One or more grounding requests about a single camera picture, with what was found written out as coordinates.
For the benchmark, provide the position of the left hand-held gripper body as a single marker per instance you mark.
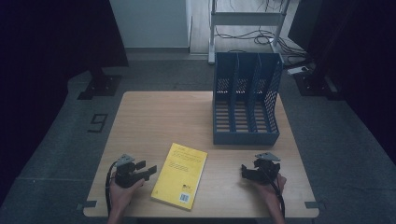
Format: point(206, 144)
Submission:
point(126, 175)

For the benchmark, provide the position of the grey tape strip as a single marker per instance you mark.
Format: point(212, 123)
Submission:
point(315, 205)
point(87, 205)

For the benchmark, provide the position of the person's left hand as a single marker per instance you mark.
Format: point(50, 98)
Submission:
point(122, 197)

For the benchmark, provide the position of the blue file rack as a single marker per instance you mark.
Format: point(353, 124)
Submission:
point(246, 102)

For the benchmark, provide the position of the dark curtain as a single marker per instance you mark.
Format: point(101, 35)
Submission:
point(46, 46)
point(361, 46)

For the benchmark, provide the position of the white metal stand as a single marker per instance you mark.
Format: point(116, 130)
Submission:
point(246, 18)

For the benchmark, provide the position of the yellow book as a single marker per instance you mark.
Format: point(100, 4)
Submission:
point(180, 175)

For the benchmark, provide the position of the grey cabinet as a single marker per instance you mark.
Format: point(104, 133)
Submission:
point(152, 25)

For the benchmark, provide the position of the person's right hand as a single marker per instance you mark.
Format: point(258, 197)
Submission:
point(271, 193)

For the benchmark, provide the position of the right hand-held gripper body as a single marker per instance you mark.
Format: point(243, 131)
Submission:
point(264, 171)

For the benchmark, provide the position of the black stand base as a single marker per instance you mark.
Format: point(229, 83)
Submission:
point(314, 84)
point(101, 85)

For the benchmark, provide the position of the white power strip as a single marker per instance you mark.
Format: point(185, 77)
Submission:
point(297, 70)

